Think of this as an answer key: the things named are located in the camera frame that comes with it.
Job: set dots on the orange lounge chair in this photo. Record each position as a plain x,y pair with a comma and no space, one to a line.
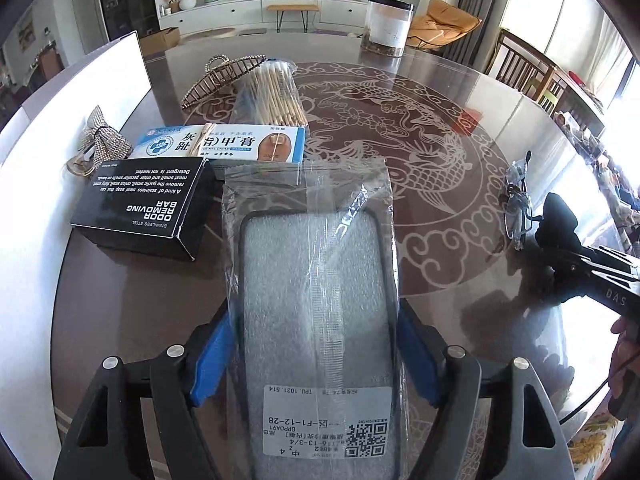
445,22

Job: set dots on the brown cardboard box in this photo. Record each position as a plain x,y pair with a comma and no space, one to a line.
160,42

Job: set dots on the dark wooden chair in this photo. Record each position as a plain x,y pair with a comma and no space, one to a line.
530,70

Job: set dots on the wooden bench with metal legs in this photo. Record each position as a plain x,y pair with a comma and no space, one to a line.
292,8

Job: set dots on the black printed box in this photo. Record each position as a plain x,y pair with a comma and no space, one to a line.
145,210

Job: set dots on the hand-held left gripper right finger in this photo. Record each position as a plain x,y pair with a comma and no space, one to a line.
417,355

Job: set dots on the phone case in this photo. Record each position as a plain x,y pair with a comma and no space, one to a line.
310,285

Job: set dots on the rhinestone bow hair clip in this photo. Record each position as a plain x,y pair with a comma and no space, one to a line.
102,137

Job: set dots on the white round vase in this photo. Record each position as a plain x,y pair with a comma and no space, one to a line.
186,3

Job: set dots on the floral printed cloth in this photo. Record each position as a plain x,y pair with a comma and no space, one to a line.
600,445

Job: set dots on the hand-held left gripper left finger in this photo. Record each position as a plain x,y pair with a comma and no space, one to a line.
212,355

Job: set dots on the clear jar with black lid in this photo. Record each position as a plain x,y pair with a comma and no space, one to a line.
387,25

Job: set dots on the gold hair claw clip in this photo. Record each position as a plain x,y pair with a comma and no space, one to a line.
220,77

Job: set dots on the bag of cotton swabs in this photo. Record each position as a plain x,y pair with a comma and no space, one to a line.
272,95

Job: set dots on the blue white medicine box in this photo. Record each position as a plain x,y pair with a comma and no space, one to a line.
225,142

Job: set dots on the person's right hand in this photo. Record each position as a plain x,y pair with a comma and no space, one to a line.
625,360

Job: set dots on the white television cabinet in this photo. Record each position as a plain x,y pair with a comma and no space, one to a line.
240,10

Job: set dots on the brown patterned desktop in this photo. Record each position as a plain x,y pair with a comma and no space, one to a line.
450,125

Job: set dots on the pile of packaged goods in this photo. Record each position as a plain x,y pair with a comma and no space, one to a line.
610,170

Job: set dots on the eyeglasses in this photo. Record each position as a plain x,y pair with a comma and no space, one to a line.
517,205

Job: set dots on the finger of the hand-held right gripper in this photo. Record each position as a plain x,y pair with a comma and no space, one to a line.
570,270
562,220

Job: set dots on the framed wall painting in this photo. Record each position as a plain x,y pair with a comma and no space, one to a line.
26,39

